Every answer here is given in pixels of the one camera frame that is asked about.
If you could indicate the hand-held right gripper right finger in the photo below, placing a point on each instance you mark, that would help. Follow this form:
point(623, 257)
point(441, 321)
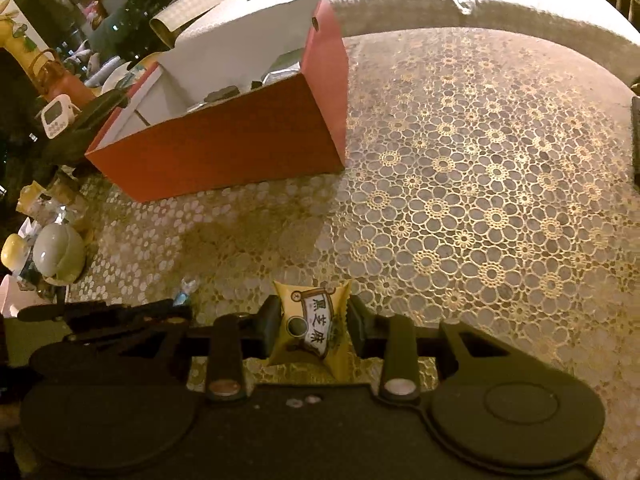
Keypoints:
point(361, 325)

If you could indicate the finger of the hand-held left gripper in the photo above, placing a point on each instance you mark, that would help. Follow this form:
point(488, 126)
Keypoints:
point(130, 316)

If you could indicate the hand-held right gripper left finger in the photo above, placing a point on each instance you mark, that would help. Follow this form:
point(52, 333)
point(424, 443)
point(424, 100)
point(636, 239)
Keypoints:
point(270, 327)

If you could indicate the yellow candy packet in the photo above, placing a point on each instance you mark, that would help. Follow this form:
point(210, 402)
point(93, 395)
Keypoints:
point(310, 330)

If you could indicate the small clear blue wrapper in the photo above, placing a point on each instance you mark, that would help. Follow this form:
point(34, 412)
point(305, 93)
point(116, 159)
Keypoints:
point(186, 292)

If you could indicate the red cardboard box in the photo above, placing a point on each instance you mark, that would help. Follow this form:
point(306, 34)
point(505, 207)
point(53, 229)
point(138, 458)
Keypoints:
point(225, 145)

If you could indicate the silver foil packet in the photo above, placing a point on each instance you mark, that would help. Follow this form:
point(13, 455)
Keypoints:
point(277, 79)

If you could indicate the pink cup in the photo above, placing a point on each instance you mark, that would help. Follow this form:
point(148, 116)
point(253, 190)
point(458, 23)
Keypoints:
point(10, 297)

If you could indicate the white egg-shaped teapot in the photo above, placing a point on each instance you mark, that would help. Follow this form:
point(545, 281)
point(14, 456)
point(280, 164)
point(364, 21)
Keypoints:
point(60, 255)

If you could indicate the yellow-capped bottle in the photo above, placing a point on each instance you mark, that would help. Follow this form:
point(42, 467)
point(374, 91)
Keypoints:
point(14, 251)

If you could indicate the glass jar yellow label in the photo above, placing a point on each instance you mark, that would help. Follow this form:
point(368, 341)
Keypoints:
point(55, 202)

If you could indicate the black tray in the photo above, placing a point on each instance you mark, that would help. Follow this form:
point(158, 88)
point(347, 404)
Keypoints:
point(80, 130)

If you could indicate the white digital timer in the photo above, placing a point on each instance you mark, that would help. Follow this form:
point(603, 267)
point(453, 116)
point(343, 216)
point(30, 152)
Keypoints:
point(59, 116)

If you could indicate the yellow container white lid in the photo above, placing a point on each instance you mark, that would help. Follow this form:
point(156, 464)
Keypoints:
point(120, 75)

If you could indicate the yellow giraffe toy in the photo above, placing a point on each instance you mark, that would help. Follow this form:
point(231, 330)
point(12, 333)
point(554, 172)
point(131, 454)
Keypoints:
point(20, 45)

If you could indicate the rolled white quilted cover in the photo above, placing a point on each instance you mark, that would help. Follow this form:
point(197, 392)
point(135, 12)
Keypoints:
point(187, 12)

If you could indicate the wide black remote control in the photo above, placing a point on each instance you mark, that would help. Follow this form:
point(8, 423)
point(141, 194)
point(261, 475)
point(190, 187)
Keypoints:
point(636, 140)

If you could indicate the white quilted sofa cover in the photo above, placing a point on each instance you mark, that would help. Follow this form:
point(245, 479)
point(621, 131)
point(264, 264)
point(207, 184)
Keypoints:
point(450, 5)

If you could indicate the striped armrest cover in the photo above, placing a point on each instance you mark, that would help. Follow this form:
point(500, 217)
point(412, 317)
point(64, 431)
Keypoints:
point(622, 0)

